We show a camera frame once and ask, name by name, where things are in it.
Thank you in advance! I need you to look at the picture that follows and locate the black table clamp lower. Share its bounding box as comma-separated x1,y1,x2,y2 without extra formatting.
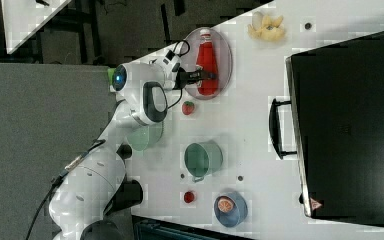
104,180,144,215

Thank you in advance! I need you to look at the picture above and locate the black table clamp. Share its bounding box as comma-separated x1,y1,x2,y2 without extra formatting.
104,180,144,215
117,144,132,160

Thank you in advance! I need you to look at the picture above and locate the red toy strawberry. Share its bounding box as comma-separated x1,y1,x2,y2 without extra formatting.
182,101,195,115

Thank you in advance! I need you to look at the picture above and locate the orange slice toy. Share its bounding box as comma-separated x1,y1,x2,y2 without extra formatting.
217,197,234,213

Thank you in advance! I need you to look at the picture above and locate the small red toy tomato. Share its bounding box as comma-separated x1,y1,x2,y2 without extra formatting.
183,191,195,204

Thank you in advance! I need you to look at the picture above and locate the green metal mug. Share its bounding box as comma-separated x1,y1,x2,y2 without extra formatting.
184,141,223,183

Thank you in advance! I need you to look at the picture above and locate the grey round plate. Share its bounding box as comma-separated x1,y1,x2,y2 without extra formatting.
181,27,233,100

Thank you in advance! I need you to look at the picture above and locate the blue bowl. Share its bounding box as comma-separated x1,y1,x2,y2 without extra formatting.
213,191,248,228

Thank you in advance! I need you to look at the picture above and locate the white side table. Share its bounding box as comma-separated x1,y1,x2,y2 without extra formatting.
0,0,73,54

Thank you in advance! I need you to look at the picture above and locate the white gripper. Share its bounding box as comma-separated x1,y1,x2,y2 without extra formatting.
150,53,218,90

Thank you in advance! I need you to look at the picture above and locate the black table clamp upper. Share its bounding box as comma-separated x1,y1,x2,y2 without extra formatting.
117,144,132,160

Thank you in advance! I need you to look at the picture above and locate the black toaster oven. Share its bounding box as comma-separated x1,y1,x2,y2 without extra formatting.
285,31,384,227

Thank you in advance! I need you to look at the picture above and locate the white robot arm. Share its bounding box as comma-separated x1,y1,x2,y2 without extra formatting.
48,52,218,240

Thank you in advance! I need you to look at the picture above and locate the red ketchup bottle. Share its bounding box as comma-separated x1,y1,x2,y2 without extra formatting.
196,29,218,96

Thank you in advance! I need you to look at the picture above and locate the green marker block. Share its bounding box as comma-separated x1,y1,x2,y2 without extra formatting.
107,68,115,88

